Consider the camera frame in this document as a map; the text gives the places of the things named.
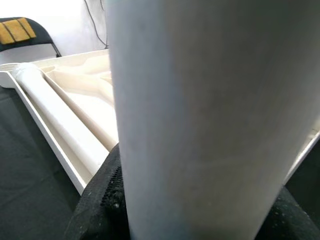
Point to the white plastic table leg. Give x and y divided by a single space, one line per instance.
57 117
200 112

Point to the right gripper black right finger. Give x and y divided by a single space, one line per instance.
290 222

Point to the white plastic table top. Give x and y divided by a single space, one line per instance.
82 82

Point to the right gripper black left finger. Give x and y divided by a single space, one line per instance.
95 215

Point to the black tablecloth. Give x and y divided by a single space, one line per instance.
30 175

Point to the black folding chair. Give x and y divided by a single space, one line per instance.
42 35

